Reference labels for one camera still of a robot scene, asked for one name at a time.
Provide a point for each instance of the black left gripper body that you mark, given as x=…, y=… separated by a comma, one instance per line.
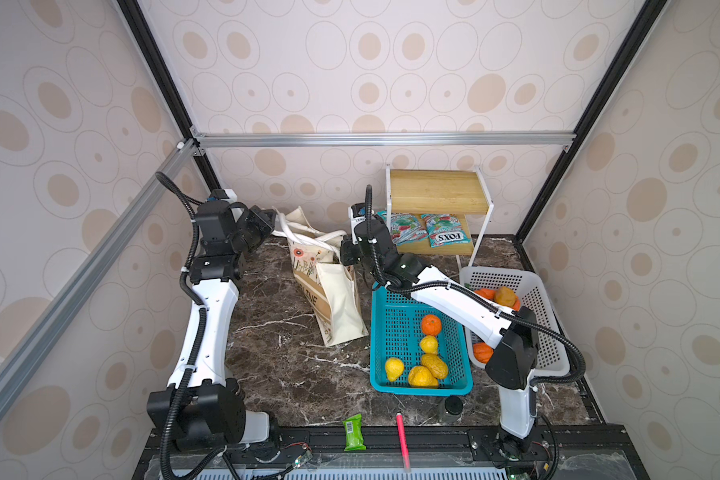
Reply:
x=250, y=231

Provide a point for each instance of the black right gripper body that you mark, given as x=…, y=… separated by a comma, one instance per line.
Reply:
x=352, y=252

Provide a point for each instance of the floral canvas grocery bag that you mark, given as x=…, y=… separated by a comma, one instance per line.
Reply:
x=329, y=286

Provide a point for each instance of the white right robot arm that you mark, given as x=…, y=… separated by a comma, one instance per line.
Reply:
x=513, y=336

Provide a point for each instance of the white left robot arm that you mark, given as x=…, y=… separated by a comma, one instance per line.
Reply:
x=202, y=408

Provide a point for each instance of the teal red candy bag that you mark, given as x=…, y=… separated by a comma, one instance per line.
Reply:
x=404, y=228

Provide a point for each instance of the teal Fox's candy bag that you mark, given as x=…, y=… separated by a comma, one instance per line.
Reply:
x=444, y=230

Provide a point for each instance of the teal plastic basket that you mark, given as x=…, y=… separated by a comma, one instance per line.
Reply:
x=396, y=332

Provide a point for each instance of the orange tangerine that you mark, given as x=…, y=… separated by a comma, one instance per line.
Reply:
x=431, y=325

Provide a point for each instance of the small yellow lemon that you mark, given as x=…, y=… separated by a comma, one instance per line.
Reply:
x=429, y=345

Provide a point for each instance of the yellow lemon front left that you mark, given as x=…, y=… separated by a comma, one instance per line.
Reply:
x=394, y=369

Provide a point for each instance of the yellow fruit front centre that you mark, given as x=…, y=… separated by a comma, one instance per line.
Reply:
x=422, y=377

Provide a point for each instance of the yellow potato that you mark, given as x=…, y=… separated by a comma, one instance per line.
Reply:
x=505, y=296

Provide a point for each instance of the orange bell pepper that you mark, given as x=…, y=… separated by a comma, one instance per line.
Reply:
x=482, y=352

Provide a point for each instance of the pink pen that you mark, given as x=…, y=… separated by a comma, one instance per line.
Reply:
x=399, y=419

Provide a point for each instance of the black round cap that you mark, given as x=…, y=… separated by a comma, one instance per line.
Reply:
x=452, y=407

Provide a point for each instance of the green snack packet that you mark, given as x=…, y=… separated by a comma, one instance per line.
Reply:
x=354, y=440

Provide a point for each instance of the white plastic basket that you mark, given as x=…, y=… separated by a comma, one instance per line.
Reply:
x=552, y=358

